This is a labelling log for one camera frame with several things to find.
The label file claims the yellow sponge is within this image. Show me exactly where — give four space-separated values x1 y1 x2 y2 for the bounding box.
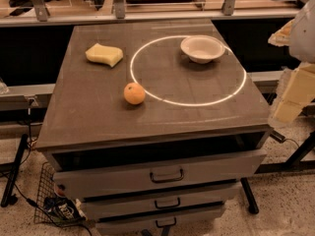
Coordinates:
86 43 123 68

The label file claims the top grey drawer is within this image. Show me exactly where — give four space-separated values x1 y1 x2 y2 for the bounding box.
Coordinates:
53 149 266 199

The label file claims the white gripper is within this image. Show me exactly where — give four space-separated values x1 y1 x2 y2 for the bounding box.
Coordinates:
268 0 315 126

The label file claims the white paper bowl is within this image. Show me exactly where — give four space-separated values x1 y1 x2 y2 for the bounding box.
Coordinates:
180 35 225 64

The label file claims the orange fruit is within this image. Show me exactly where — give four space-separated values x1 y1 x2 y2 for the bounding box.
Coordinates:
124 83 146 105

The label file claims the black table leg left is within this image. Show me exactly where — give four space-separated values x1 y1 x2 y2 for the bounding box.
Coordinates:
0 134 29 207

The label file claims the black table leg right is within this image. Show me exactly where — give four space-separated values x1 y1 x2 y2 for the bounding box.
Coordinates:
240 178 259 214

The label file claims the black snack bag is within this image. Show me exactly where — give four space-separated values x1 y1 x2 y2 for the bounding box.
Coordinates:
43 196 83 221

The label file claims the bottom grey drawer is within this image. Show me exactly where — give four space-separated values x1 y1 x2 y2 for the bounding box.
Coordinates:
95 205 225 235

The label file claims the middle grey drawer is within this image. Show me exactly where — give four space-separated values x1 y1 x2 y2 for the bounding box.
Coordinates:
81 182 240 220

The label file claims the black wire basket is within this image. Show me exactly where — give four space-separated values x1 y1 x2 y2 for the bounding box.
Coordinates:
33 162 86 226

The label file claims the grey drawer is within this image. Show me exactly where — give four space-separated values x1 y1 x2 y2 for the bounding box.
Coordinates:
81 182 240 220
95 205 225 235
53 149 266 199

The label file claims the black floor cable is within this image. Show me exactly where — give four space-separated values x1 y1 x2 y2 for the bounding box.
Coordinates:
0 170 94 236

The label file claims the black table leg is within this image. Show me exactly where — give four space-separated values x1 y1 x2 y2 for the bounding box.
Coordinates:
240 178 259 214
0 134 29 207

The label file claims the grey drawer cabinet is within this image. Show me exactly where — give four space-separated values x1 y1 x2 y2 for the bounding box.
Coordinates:
37 19 271 224

